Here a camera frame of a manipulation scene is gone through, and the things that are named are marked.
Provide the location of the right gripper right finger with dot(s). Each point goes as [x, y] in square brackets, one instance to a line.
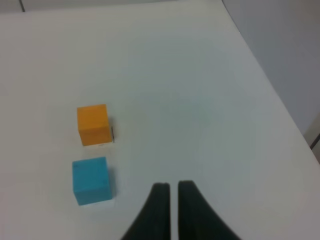
[196, 219]

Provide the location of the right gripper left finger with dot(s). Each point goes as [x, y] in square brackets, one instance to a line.
[154, 220]

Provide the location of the orange block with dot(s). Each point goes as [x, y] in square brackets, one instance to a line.
[93, 125]

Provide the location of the loose blue block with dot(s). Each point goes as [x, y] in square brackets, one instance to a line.
[91, 181]

